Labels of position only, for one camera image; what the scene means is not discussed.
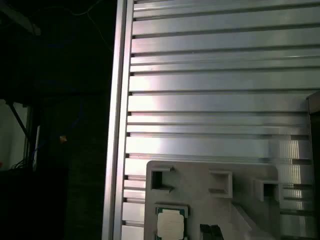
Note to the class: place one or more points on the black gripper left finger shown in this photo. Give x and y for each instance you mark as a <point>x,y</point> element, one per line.
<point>205,233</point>

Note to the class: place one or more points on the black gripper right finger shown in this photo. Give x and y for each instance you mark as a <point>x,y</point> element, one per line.
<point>216,234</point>

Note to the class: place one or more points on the CPU with silver top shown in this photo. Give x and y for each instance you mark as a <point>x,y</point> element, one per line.
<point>171,222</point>

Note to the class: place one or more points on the grey plastic parts rack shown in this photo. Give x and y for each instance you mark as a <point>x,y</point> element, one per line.
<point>200,200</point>

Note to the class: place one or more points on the small orange tag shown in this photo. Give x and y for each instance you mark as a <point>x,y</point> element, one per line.
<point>62,139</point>

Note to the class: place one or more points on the black box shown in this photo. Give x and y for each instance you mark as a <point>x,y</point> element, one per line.
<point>30,205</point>

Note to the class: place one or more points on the black metal brace frame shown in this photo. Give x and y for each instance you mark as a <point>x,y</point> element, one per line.
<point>18,120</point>

